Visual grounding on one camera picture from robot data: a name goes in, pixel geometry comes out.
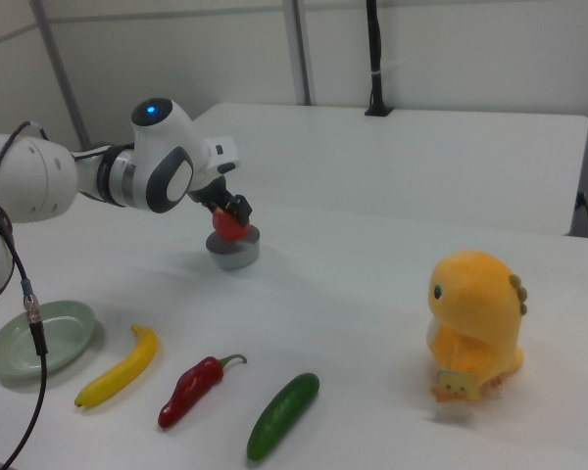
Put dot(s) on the yellow banana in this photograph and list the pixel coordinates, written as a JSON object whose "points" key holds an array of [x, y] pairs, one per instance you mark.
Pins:
{"points": [[122, 369]]}

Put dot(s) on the pale green plate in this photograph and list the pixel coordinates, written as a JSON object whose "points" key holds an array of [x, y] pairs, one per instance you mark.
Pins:
{"points": [[54, 343]]}

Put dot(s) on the green cucumber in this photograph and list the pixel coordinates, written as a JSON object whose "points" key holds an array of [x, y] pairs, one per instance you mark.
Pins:
{"points": [[284, 416]]}

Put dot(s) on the red apple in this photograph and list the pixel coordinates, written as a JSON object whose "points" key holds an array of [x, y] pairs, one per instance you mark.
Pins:
{"points": [[229, 227]]}

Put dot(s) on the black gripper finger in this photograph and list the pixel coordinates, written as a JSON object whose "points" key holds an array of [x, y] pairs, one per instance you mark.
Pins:
{"points": [[240, 208], [217, 205]]}

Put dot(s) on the paper tag of plush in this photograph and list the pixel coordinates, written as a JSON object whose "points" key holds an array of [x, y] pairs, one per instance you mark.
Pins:
{"points": [[456, 387]]}

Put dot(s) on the black pole with base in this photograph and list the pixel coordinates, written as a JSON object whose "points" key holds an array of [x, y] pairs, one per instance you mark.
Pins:
{"points": [[376, 59]]}

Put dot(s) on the red chili pepper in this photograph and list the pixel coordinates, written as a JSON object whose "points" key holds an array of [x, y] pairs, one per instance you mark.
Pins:
{"points": [[193, 387]]}

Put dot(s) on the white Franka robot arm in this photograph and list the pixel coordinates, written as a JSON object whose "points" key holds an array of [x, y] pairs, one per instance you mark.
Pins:
{"points": [[161, 147]]}

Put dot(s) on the white adjacent table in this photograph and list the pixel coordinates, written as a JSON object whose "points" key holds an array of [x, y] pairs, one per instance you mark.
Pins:
{"points": [[397, 161]]}

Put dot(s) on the yellow plush toy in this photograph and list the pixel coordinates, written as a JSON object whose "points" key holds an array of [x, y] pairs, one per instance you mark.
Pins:
{"points": [[470, 303]]}

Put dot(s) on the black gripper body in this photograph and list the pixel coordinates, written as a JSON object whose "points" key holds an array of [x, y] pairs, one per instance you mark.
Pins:
{"points": [[211, 191]]}

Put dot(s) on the grey bowl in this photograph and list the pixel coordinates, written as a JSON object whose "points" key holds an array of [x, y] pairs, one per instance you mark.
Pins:
{"points": [[235, 254]]}

